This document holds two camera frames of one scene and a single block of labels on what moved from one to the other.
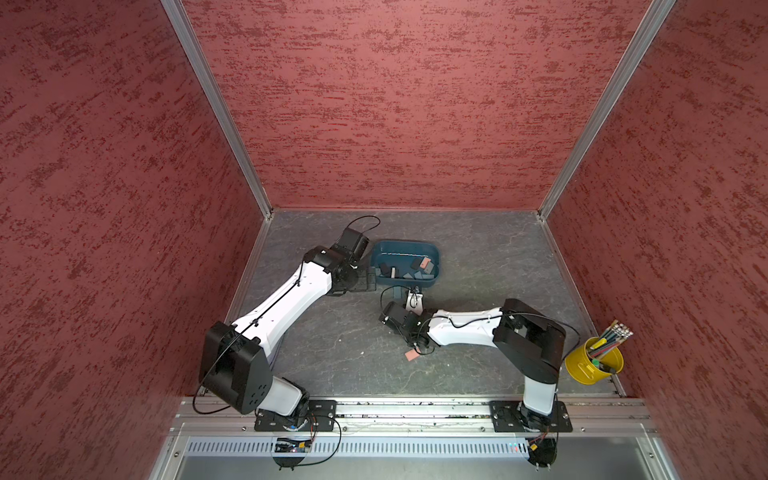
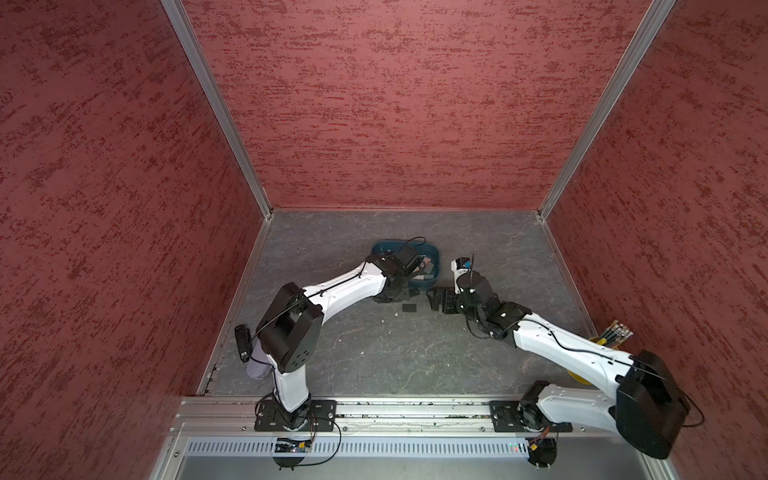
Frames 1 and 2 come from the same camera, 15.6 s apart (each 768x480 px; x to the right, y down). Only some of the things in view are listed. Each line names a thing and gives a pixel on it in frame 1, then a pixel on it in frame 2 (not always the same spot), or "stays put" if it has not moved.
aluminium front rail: [596, 417] stays put
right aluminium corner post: [652, 21] stays put
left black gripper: [363, 278] -> [403, 294]
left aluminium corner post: [185, 32] stays put
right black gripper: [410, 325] -> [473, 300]
